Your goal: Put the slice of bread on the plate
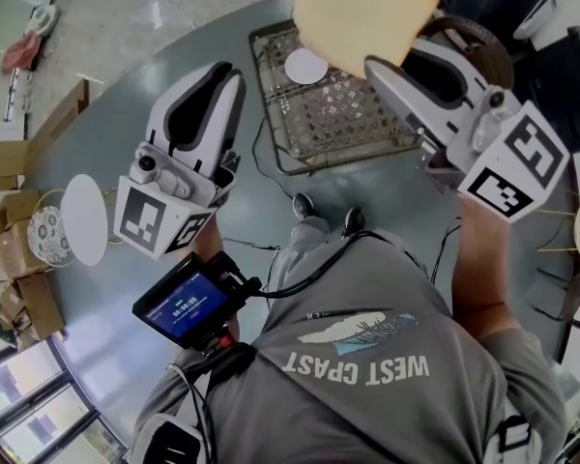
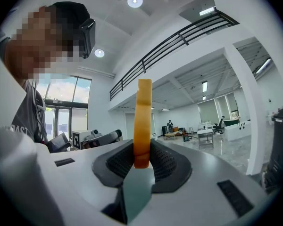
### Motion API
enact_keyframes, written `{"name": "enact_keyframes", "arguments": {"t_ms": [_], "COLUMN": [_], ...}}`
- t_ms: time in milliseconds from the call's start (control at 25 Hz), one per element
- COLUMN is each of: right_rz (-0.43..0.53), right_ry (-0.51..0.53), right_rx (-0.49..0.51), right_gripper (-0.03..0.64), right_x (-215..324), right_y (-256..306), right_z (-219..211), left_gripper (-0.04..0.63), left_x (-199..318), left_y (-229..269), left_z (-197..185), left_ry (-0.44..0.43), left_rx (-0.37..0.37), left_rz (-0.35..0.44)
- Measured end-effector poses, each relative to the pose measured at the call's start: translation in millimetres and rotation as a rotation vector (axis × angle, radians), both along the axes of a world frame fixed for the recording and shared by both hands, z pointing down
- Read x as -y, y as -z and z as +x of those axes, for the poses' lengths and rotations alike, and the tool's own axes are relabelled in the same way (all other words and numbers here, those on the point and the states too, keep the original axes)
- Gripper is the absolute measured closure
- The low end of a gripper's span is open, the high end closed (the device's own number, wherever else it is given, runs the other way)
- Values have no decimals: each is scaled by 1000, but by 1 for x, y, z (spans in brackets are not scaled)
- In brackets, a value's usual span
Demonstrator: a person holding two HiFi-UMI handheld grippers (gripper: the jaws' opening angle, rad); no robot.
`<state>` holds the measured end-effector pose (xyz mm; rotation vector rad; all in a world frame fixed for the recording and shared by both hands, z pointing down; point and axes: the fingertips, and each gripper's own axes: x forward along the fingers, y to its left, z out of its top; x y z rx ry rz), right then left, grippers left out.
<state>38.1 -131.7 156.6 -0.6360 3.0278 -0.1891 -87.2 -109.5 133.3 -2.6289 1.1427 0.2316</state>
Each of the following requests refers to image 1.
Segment white black strap buckle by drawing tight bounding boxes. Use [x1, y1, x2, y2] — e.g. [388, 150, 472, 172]
[491, 413, 534, 454]

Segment person's grey printed shirt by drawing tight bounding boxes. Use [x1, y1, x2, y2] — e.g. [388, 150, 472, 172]
[129, 239, 569, 464]

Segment person's grey trousers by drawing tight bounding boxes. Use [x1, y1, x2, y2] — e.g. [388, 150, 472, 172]
[265, 217, 407, 299]

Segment flat brown cardboard sheet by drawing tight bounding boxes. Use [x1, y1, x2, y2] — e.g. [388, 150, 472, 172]
[0, 78, 92, 192]

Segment brown wicker chair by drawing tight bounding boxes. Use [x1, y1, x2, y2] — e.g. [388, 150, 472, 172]
[419, 15, 514, 94]

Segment person's right forearm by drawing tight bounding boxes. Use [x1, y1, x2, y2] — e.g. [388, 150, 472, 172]
[456, 194, 529, 343]

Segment person's right dark shoe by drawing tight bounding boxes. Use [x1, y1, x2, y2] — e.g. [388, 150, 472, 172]
[340, 205, 367, 239]

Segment small white plate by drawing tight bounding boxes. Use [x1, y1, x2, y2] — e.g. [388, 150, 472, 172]
[283, 47, 329, 85]

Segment white floor device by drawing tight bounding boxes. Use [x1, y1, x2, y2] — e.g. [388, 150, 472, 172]
[27, 4, 62, 37]

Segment black cable by right forearm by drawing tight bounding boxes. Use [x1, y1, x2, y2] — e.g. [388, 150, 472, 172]
[428, 216, 464, 285]

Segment woven rattan low table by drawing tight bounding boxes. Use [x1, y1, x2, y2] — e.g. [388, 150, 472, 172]
[248, 19, 432, 177]

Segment dark curved frame chair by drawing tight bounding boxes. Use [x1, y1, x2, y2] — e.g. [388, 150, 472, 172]
[535, 263, 580, 332]

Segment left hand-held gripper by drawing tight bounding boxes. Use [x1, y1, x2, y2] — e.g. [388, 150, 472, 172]
[113, 60, 247, 261]

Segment black armchair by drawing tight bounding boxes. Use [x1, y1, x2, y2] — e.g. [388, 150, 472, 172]
[509, 25, 580, 155]

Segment red cloth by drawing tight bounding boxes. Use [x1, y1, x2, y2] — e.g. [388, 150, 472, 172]
[0, 33, 44, 73]

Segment black monitor with blue screen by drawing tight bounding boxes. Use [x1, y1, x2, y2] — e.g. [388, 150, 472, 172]
[131, 250, 263, 353]

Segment person's left dark shoe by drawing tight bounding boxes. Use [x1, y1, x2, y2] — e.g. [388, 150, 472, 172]
[292, 192, 316, 221]

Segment patterned round plate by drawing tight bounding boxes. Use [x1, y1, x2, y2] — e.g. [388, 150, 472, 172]
[26, 204, 74, 266]

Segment thin black floor cable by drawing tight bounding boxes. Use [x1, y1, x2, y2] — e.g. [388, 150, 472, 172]
[250, 116, 299, 205]

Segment black monitor cable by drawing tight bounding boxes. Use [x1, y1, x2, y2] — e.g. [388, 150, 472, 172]
[258, 229, 398, 300]

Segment person's dark shoe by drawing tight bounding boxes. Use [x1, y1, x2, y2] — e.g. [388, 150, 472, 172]
[292, 192, 316, 221]
[340, 205, 367, 239]

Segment pile of cardboard boxes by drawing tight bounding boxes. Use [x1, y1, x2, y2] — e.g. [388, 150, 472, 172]
[0, 188, 68, 352]

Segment person's left forearm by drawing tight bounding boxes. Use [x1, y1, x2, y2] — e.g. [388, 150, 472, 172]
[192, 213, 227, 266]

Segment white round side table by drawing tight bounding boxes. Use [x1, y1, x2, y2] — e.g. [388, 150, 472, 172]
[59, 173, 109, 267]

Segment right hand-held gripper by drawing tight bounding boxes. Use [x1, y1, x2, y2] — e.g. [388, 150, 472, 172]
[363, 40, 572, 225]

